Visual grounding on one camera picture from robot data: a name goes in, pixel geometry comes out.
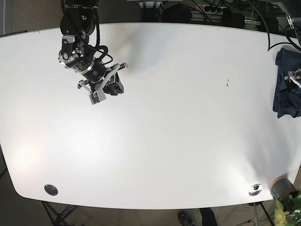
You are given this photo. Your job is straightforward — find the right metal table grommet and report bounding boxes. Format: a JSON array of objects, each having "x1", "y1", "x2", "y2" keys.
[{"x1": 248, "y1": 184, "x2": 262, "y2": 196}]

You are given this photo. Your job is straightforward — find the left metal table grommet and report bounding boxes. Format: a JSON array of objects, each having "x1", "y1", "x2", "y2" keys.
[{"x1": 44, "y1": 184, "x2": 58, "y2": 196}]

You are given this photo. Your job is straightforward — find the person's dark shoes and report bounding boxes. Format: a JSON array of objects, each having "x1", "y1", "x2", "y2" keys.
[{"x1": 177, "y1": 211, "x2": 196, "y2": 226}]

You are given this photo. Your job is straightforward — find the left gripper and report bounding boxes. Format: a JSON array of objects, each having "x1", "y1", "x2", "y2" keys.
[{"x1": 285, "y1": 68, "x2": 301, "y2": 90}]

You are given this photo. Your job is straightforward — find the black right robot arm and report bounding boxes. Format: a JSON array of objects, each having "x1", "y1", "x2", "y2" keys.
[{"x1": 58, "y1": 0, "x2": 127, "y2": 104}]

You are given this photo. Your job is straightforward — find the metal table grommet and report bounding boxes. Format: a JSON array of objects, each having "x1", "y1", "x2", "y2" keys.
[
  {"x1": 44, "y1": 184, "x2": 58, "y2": 196},
  {"x1": 248, "y1": 184, "x2": 262, "y2": 196}
]

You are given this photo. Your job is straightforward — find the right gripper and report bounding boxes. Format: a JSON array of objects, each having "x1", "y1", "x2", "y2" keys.
[{"x1": 58, "y1": 38, "x2": 127, "y2": 105}]

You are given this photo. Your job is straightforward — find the green potted plant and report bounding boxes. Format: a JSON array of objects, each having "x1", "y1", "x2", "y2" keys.
[{"x1": 274, "y1": 191, "x2": 301, "y2": 226}]

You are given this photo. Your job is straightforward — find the grey plant pot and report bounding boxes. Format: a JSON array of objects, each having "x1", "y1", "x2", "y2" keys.
[{"x1": 269, "y1": 176, "x2": 298, "y2": 202}]

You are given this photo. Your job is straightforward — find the dark navy blue T-shirt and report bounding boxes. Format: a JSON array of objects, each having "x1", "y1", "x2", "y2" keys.
[{"x1": 273, "y1": 48, "x2": 301, "y2": 118}]

